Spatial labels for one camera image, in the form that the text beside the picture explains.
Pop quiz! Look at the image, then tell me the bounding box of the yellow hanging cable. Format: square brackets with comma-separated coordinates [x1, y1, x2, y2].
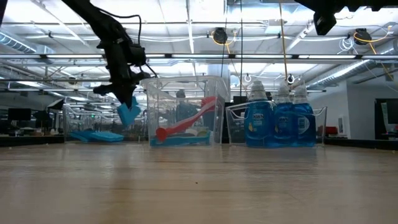
[278, 0, 294, 86]

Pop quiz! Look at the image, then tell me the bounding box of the black computer monitor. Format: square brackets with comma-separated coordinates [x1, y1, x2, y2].
[374, 98, 398, 141]
[7, 108, 32, 122]

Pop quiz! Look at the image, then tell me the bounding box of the person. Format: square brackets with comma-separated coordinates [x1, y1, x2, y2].
[174, 89, 201, 127]

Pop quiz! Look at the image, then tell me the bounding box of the silver ventilation duct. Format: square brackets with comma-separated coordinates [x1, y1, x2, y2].
[0, 30, 56, 56]
[304, 40, 398, 91]

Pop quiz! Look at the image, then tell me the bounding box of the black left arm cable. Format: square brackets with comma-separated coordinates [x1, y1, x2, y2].
[99, 7, 143, 46]

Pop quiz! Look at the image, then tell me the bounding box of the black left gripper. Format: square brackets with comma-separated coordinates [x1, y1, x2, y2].
[92, 39, 152, 109]

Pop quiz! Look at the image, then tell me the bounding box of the clear rounded plastic bin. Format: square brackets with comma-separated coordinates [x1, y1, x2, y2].
[224, 100, 328, 146]
[62, 102, 147, 144]

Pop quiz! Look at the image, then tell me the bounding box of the red dish brush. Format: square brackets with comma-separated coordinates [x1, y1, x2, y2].
[155, 95, 218, 142]

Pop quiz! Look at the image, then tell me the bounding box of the blue dish brush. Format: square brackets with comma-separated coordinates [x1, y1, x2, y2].
[149, 133, 213, 147]

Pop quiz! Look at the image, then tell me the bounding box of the black ceiling cable reel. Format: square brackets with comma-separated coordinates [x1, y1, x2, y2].
[353, 27, 373, 46]
[212, 27, 229, 45]

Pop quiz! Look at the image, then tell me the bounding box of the blue dish soap bottle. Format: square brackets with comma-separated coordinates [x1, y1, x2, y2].
[272, 81, 295, 148]
[292, 84, 317, 147]
[243, 80, 277, 148]

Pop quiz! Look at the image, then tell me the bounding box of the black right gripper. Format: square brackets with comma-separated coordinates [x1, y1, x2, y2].
[294, 0, 354, 36]

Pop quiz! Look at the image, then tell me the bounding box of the clear rectangular plastic tub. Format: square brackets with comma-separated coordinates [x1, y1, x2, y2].
[141, 75, 231, 148]

